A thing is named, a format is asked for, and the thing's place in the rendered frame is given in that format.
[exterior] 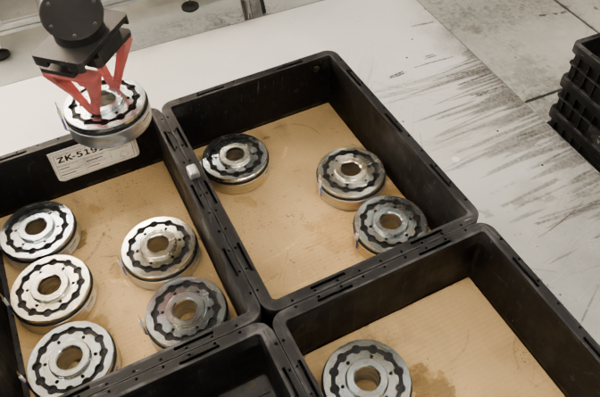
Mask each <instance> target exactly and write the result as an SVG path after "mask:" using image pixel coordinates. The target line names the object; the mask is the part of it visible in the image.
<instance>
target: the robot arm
mask: <svg viewBox="0 0 600 397"><path fill-rule="evenodd" d="M35 2H36V6H37V11H38V15H39V19H40V21H41V23H42V25H43V27H44V28H45V29H46V31H47V32H49V33H50V35H49V36H48V37H47V38H46V39H45V40H44V41H43V42H42V43H41V44H40V45H39V46H38V47H37V48H36V49H35V50H34V51H33V52H32V53H31V56H32V58H33V60H34V62H35V64H36V65H38V66H39V68H40V70H41V73H42V75H43V77H44V78H46V79H48V80H49V81H51V82H52V83H54V84H55V85H56V86H58V87H59V88H60V89H62V90H63V91H65V92H66V93H68V94H69V95H71V96H72V97H73V98H74V99H75V100H76V101H77V102H78V103H79V104H80V105H81V106H82V107H83V108H84V109H85V110H86V111H87V112H88V113H91V114H95V115H99V114H100V110H101V90H102V78H103V79H104V81H105V82H106V83H107V85H108V86H109V87H117V88H119V89H120V88H121V82H122V77H123V72H124V69H125V65H126V62H127V59H128V56H129V50H130V47H131V44H132V40H133V38H132V36H131V32H130V29H125V28H121V26H122V25H123V24H129V19H128V16H127V14H126V13H125V12H122V11H115V10H110V9H104V8H103V5H102V2H101V0H35ZM115 53H116V61H115V68H114V74H113V76H112V74H111V73H110V71H109V70H108V68H107V66H106V64H107V63H108V62H109V60H110V59H111V58H112V57H113V56H114V55H115ZM86 66H88V67H92V68H96V69H97V70H89V69H86ZM72 81H73V82H76V83H77V84H78V85H79V86H80V87H84V88H85V89H86V90H87V93H88V96H89V99H90V102H89V101H88V100H87V99H86V98H85V96H84V95H83V94H81V93H80V91H79V90H78V89H77V88H76V87H75V85H74V84H73V83H72Z"/></svg>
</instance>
